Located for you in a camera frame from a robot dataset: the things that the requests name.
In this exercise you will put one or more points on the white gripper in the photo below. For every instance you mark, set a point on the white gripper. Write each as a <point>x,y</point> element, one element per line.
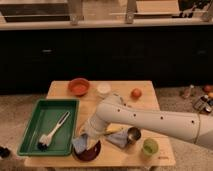
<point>90,142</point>

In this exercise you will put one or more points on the blue sponge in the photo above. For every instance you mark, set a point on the blue sponge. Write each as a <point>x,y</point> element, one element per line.
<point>80,143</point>

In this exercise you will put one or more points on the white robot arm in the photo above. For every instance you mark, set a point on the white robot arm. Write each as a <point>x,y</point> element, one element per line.
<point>188,127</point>

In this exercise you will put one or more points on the purple bowl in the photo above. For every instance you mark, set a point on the purple bowl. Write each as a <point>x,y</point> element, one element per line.
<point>89,155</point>

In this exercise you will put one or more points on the orange bowl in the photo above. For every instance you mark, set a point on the orange bowl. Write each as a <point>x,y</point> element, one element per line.
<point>78,86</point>

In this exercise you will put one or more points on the yellow banana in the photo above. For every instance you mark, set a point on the yellow banana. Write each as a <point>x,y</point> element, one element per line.
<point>112,130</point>

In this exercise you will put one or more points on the grey blue cloth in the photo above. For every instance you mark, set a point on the grey blue cloth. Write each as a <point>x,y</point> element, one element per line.
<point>119,138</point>

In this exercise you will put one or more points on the metal cup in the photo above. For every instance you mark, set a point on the metal cup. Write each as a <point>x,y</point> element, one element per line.
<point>133,135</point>

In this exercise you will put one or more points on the wooden table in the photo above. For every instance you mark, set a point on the wooden table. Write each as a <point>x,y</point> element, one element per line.
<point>110,155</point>

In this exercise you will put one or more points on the white cup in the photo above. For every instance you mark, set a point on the white cup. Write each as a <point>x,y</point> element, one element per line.
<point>103,90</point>

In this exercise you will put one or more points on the green plastic tray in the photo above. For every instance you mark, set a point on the green plastic tray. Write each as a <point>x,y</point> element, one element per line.
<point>46,114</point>

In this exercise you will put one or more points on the green cup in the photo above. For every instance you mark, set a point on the green cup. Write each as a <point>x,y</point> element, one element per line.
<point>150,147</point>

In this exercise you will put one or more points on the red tomato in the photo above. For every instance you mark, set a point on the red tomato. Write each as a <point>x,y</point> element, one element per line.
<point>136,93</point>

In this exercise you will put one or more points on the dark cabinet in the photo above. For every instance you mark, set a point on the dark cabinet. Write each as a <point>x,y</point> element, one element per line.
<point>167,55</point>

